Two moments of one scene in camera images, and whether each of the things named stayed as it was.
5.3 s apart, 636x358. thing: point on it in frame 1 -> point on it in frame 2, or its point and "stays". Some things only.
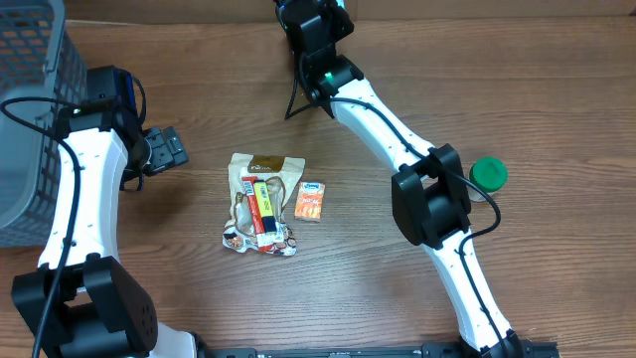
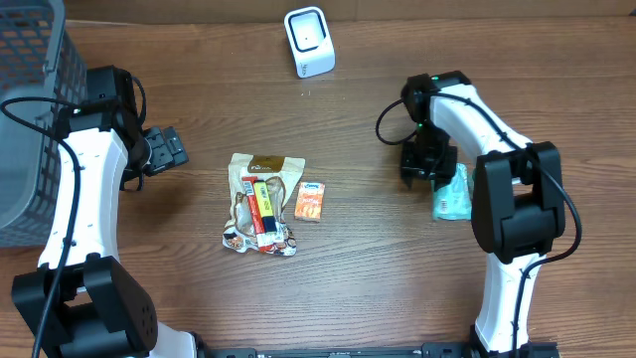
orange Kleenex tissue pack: [309, 201] stays
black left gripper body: [166, 149] stays
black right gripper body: [335, 25] -> [430, 152]
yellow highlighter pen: [267, 217] stays
